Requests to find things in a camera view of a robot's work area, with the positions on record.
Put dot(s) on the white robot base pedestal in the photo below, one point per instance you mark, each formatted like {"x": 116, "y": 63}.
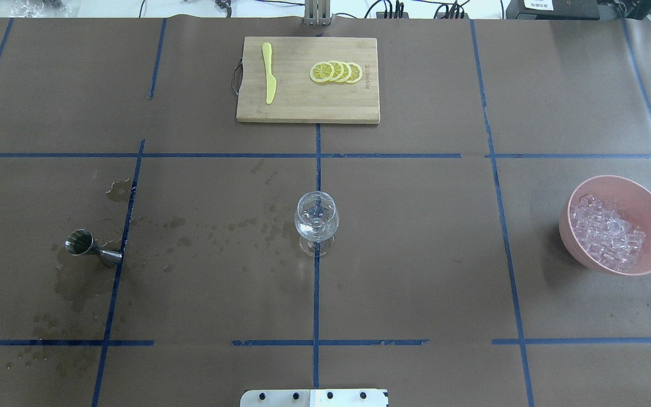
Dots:
{"x": 316, "y": 397}

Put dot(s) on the aluminium frame post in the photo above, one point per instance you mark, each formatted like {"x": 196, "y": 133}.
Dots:
{"x": 317, "y": 12}

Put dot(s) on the lemon slice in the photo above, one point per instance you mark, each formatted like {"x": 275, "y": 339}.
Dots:
{"x": 345, "y": 72}
{"x": 337, "y": 71}
{"x": 356, "y": 73}
{"x": 322, "y": 72}

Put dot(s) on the pink bowl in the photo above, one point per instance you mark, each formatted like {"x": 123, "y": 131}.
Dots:
{"x": 633, "y": 198}

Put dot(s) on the steel double jigger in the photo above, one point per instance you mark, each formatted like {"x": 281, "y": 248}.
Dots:
{"x": 82, "y": 243}

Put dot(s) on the bamboo cutting board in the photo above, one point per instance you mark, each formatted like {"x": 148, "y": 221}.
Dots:
{"x": 300, "y": 100}

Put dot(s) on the pile of clear ice cubes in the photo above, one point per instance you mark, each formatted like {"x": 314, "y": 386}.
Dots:
{"x": 607, "y": 237}

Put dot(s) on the yellow plastic knife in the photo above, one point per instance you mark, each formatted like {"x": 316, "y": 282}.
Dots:
{"x": 269, "y": 77}

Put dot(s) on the clear wine glass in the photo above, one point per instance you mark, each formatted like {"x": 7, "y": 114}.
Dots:
{"x": 316, "y": 219}

